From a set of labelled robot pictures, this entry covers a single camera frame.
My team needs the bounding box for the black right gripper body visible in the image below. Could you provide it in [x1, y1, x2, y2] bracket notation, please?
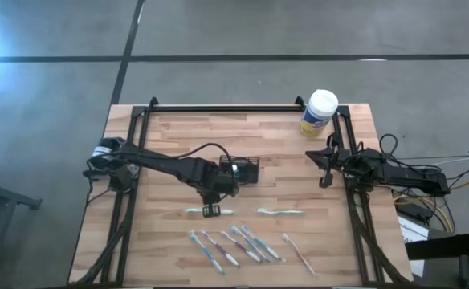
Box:
[318, 134, 352, 189]

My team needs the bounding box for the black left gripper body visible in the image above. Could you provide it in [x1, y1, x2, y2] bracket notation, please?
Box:
[192, 158, 226, 218]

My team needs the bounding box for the toothpaste tube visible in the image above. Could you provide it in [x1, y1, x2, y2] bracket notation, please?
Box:
[256, 207, 306, 216]

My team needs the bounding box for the purple toothbrush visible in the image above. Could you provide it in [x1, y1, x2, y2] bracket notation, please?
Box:
[219, 230, 263, 264]
[200, 230, 242, 269]

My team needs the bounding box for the blue toothbrush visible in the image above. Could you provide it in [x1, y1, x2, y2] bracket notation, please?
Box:
[230, 225, 271, 264]
[240, 224, 286, 263]
[189, 230, 227, 276]

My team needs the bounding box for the beige toothbrush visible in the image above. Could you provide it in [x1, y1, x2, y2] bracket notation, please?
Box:
[281, 233, 317, 278]

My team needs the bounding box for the Lysol wipes canister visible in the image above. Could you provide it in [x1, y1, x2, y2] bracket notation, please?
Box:
[300, 88, 340, 138]

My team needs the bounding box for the black power strip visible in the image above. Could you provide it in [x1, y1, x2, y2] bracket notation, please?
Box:
[394, 198, 434, 224]

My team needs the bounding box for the white paper sheet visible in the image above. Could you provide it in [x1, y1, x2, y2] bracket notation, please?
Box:
[397, 214, 430, 278]

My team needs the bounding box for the black metal stand beam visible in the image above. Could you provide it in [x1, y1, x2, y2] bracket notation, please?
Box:
[404, 232, 469, 261]

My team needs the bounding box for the black metal floor stand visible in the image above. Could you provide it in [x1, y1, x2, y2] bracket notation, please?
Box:
[0, 175, 43, 282]

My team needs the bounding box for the black wire caddy basket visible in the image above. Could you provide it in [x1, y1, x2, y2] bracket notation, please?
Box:
[219, 155, 260, 185]

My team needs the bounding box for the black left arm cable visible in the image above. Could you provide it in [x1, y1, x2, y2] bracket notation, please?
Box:
[165, 141, 238, 177]

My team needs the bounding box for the black aluminium rig frame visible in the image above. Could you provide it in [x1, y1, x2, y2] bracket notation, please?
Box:
[71, 96, 414, 288]

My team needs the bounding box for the white floor cable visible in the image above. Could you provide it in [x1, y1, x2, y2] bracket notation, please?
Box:
[430, 157, 469, 167]

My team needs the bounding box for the yellow floor cable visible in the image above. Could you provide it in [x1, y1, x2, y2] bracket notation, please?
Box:
[393, 180, 469, 234]

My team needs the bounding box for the black floor cable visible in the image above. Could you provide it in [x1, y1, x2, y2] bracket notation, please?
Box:
[429, 168, 469, 234]

